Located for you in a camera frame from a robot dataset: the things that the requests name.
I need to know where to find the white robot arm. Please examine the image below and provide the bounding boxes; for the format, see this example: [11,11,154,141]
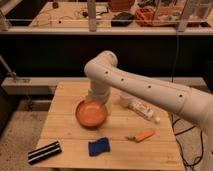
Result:
[84,51,213,171]

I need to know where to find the translucent plastic cup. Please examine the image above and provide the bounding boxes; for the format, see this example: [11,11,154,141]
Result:
[120,92,133,107]

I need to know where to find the orange bowl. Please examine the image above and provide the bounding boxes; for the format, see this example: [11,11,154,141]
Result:
[75,100,108,128]

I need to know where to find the white tube bottle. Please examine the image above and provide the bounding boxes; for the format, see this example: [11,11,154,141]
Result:
[129,100,160,123]

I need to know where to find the wooden board table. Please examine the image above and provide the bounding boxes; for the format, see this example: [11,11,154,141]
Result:
[38,81,184,171]

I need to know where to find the blue cloth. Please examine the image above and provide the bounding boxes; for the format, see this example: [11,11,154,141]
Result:
[88,137,110,157]

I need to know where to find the orange toy carrot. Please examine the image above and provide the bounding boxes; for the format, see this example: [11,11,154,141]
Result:
[126,129,155,143]

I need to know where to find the black bag on bench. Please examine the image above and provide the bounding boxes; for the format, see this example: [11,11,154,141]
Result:
[111,12,134,27]

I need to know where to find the orange tool case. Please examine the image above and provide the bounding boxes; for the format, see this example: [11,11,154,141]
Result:
[135,9,174,27]

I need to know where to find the black striped box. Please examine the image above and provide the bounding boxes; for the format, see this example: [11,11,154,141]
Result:
[28,141,62,165]

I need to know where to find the black floor cables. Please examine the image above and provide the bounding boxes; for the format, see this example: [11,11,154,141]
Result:
[169,113,208,171]

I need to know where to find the metal clamp bracket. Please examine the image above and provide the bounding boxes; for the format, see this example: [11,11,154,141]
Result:
[0,54,31,84]

